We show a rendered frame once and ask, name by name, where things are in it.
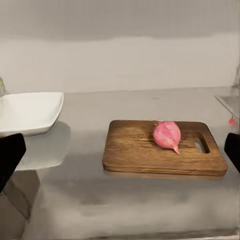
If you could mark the vidalia onion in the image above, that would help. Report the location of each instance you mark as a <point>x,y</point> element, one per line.
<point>167,135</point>

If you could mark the parer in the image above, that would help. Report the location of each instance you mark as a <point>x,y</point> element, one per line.
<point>17,198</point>

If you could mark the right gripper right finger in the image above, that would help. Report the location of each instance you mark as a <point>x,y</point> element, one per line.
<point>232,148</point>

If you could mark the cutting board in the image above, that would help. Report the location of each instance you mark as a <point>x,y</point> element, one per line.
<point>131,147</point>

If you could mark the bowl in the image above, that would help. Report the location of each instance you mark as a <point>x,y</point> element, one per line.
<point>31,113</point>

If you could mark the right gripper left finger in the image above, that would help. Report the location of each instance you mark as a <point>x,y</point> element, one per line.
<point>12,149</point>

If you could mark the drop in sink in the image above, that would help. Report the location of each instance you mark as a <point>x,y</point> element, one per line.
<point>231,103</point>

